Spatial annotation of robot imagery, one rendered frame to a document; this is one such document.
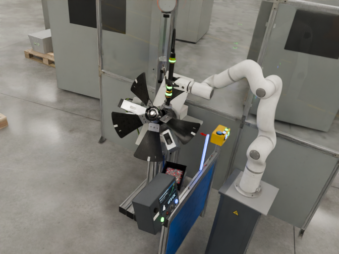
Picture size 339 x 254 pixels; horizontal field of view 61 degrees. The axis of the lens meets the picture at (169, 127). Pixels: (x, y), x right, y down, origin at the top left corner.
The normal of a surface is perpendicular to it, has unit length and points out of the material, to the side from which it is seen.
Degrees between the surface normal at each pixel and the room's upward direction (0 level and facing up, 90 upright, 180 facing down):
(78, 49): 90
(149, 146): 51
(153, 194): 15
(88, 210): 0
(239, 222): 90
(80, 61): 90
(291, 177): 90
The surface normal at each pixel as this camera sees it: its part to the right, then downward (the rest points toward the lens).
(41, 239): 0.10, -0.83
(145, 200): -0.13, -0.89
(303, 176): -0.50, 0.44
